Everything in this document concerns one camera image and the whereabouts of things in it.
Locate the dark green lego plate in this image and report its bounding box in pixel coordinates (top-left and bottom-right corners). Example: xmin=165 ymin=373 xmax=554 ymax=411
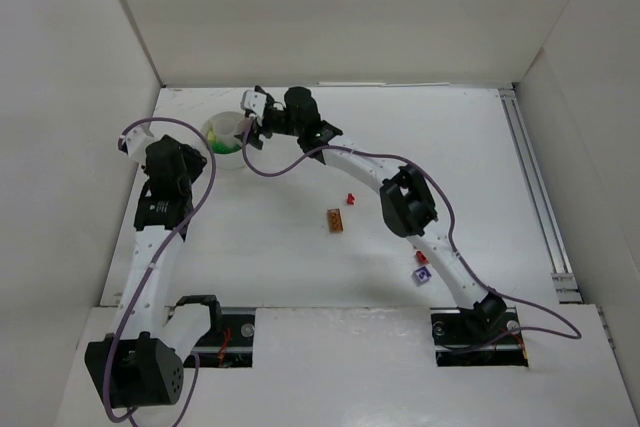
xmin=211 ymin=142 xmax=241 ymax=155

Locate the orange lego brick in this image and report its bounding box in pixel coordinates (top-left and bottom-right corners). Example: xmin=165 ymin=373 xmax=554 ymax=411
xmin=327 ymin=208 xmax=344 ymax=233

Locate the lavender small lego piece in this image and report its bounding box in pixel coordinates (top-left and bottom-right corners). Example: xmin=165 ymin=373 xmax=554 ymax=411
xmin=412 ymin=266 xmax=432 ymax=285

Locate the red lego brick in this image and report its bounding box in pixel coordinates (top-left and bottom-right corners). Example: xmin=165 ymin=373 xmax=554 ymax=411
xmin=415 ymin=250 xmax=429 ymax=265

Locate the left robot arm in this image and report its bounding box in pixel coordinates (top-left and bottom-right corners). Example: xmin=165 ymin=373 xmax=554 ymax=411
xmin=84 ymin=135 xmax=222 ymax=415

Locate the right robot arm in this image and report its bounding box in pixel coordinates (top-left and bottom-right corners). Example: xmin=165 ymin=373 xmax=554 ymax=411
xmin=241 ymin=86 xmax=507 ymax=343

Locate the white round divided container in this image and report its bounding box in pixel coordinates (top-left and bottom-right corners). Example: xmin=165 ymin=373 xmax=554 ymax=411
xmin=201 ymin=111 xmax=248 ymax=170

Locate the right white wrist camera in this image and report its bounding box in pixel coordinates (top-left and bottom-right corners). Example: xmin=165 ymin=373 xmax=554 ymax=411
xmin=240 ymin=86 xmax=268 ymax=119

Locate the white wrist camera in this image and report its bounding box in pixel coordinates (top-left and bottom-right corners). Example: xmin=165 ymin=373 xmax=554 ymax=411
xmin=117 ymin=126 xmax=156 ymax=166
xmin=240 ymin=86 xmax=268 ymax=119

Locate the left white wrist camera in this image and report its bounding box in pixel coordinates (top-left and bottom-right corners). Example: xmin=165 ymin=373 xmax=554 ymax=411
xmin=117 ymin=126 xmax=156 ymax=166

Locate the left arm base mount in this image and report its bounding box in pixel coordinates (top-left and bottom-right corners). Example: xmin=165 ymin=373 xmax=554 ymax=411
xmin=192 ymin=308 xmax=256 ymax=369

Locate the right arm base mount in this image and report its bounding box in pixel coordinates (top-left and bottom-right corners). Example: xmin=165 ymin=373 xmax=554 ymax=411
xmin=431 ymin=308 xmax=529 ymax=367

